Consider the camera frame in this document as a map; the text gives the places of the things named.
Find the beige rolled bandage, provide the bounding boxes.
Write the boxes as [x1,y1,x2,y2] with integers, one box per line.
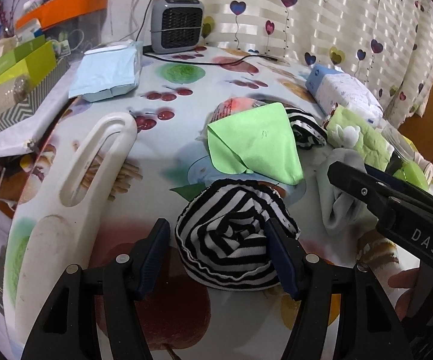
[414,152,433,184]

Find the heart-patterned striped curtain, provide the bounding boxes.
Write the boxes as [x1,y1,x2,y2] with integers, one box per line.
[199,0,433,126]

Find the grey portable fan heater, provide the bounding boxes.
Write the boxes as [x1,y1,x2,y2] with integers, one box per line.
[151,0,204,55]

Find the light green cloth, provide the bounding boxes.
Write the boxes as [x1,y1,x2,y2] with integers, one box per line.
[207,103,303,185]

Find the green cardboard box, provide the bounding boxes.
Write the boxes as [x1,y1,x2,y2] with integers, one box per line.
[0,36,56,87]

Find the black white striped sock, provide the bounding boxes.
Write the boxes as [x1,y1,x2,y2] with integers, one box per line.
[174,179,300,292]
[285,107,328,150]

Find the purple dried flower branches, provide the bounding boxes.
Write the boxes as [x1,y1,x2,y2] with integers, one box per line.
[0,0,15,38]

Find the white plastic handled tool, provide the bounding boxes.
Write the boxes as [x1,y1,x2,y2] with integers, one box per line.
[14,112,137,343]

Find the white tissue pack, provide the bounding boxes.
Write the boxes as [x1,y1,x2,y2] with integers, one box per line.
[305,64,383,125]

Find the pale grey sock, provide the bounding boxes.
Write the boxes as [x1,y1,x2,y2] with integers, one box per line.
[316,148,377,237]

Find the grey zigzag pattern box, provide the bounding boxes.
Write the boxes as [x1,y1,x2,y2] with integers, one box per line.
[0,58,70,133]

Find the person's right hand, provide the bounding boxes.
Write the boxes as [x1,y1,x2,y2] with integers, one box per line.
[387,268,419,320]

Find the light blue wipes pack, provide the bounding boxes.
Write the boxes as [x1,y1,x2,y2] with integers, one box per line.
[68,41,143,102]

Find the black power cable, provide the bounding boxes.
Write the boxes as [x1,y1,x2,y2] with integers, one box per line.
[142,46,279,67]

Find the orange lid storage box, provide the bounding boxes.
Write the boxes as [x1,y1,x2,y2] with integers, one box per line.
[16,0,108,57]

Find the green floral rolled towel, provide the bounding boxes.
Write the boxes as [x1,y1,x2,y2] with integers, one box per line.
[325,105,394,171]

